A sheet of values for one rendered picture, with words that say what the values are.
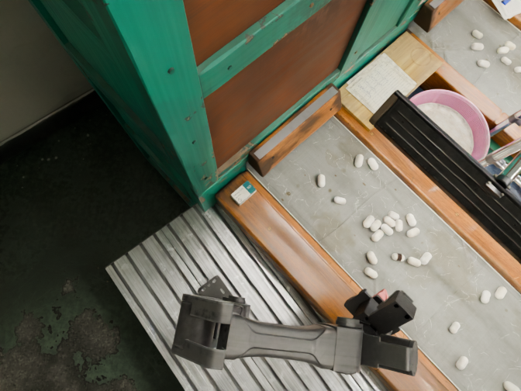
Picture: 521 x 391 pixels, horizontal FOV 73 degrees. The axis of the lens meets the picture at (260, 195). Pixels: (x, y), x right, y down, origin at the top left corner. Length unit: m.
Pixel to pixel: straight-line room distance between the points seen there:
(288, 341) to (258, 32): 0.45
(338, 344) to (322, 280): 0.32
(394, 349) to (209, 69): 0.52
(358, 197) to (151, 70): 0.73
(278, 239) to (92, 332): 1.11
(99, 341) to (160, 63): 1.51
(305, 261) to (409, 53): 0.70
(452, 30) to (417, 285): 0.82
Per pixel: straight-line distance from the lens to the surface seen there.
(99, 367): 1.80
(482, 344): 1.11
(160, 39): 0.38
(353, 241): 0.97
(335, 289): 0.93
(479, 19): 1.47
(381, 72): 1.14
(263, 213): 0.92
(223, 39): 0.49
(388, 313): 0.71
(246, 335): 0.55
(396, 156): 1.05
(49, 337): 1.87
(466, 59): 1.35
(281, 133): 0.89
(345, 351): 0.63
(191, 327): 0.59
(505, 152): 0.89
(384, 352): 0.67
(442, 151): 0.71
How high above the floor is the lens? 1.66
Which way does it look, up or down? 75 degrees down
